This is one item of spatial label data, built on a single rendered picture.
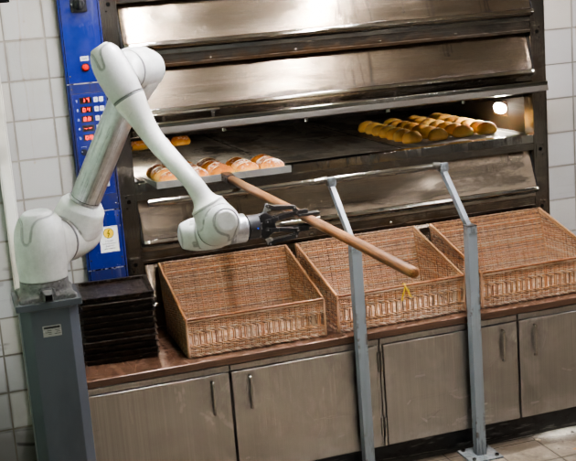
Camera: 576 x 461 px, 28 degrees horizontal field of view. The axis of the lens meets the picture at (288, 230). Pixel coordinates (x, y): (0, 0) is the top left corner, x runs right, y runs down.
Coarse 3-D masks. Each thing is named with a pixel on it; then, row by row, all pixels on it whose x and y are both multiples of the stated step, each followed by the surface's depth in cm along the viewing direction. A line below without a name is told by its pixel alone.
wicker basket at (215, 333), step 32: (224, 256) 472; (256, 256) 476; (288, 256) 477; (192, 288) 467; (224, 288) 471; (256, 288) 475; (288, 288) 478; (192, 320) 424; (224, 320) 428; (256, 320) 432; (288, 320) 463; (320, 320) 440; (192, 352) 427; (224, 352) 430
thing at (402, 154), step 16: (448, 144) 501; (464, 144) 501; (480, 144) 504; (496, 144) 506; (512, 144) 508; (320, 160) 483; (336, 160) 484; (352, 160) 486; (368, 160) 489; (384, 160) 491; (272, 176) 476; (144, 192) 461
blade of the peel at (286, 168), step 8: (264, 168) 455; (272, 168) 456; (280, 168) 457; (288, 168) 458; (144, 176) 475; (208, 176) 449; (216, 176) 450; (240, 176) 453; (248, 176) 454; (256, 176) 455; (152, 184) 452; (160, 184) 443; (168, 184) 444; (176, 184) 445
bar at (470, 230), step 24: (384, 168) 452; (408, 168) 454; (432, 168) 457; (216, 192) 431; (240, 192) 434; (336, 192) 443; (456, 192) 453; (360, 264) 430; (360, 288) 432; (360, 312) 433; (480, 312) 450; (360, 336) 435; (480, 336) 451; (360, 360) 437; (480, 360) 453; (360, 384) 439; (480, 384) 455; (360, 408) 442; (480, 408) 457; (360, 432) 446; (480, 432) 459; (480, 456) 460
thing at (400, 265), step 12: (228, 180) 441; (240, 180) 428; (252, 192) 410; (264, 192) 400; (276, 204) 384; (288, 204) 375; (312, 216) 353; (324, 228) 340; (336, 228) 334; (348, 240) 321; (360, 240) 316; (372, 252) 305; (384, 252) 300; (396, 264) 290; (408, 264) 286
